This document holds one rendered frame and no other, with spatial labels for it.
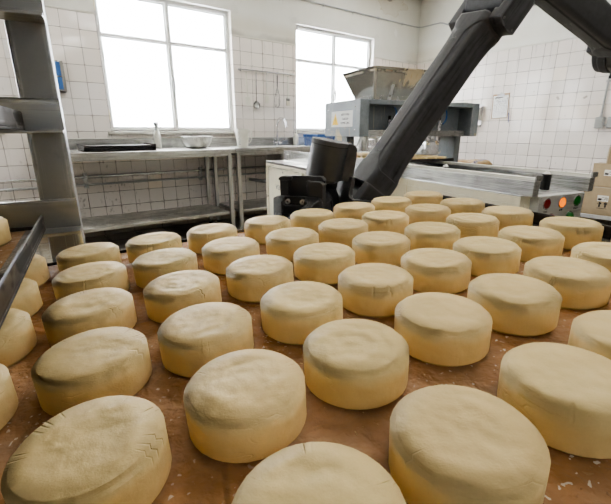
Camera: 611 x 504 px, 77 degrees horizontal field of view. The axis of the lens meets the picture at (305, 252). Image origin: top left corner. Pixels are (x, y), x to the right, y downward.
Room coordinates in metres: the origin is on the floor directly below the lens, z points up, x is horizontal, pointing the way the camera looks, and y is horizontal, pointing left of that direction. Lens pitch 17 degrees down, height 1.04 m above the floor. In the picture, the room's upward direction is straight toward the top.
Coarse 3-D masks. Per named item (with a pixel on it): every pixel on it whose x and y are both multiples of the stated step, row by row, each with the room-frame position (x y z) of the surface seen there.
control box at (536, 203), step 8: (568, 192) 1.35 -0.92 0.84; (576, 192) 1.35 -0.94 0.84; (584, 192) 1.36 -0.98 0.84; (536, 200) 1.26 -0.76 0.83; (544, 200) 1.26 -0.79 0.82; (552, 200) 1.28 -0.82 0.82; (560, 200) 1.30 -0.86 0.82; (568, 200) 1.32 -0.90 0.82; (536, 208) 1.26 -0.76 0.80; (544, 208) 1.26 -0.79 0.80; (552, 208) 1.29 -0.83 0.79; (560, 208) 1.30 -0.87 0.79; (568, 208) 1.32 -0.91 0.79; (576, 208) 1.34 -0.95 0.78; (576, 216) 1.35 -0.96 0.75
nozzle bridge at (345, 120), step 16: (336, 112) 2.00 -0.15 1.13; (352, 112) 1.86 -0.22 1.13; (368, 112) 1.82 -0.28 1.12; (384, 112) 1.96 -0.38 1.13; (448, 112) 2.13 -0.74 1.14; (464, 112) 2.13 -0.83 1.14; (336, 128) 1.99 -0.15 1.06; (352, 128) 1.86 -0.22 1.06; (368, 128) 1.83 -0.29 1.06; (384, 128) 1.97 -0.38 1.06; (448, 128) 2.14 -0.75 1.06; (464, 128) 2.12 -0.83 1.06; (448, 144) 2.23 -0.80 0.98
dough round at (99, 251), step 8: (72, 248) 0.33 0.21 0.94; (80, 248) 0.33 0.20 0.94; (88, 248) 0.33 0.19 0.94; (96, 248) 0.33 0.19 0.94; (104, 248) 0.33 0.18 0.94; (112, 248) 0.33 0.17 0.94; (56, 256) 0.32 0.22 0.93; (64, 256) 0.31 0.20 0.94; (72, 256) 0.31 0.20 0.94; (80, 256) 0.31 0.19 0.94; (88, 256) 0.31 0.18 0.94; (96, 256) 0.31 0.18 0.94; (104, 256) 0.32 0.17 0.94; (112, 256) 0.32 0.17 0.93; (120, 256) 0.34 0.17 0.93; (64, 264) 0.30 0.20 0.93; (72, 264) 0.30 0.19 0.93; (80, 264) 0.30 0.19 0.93
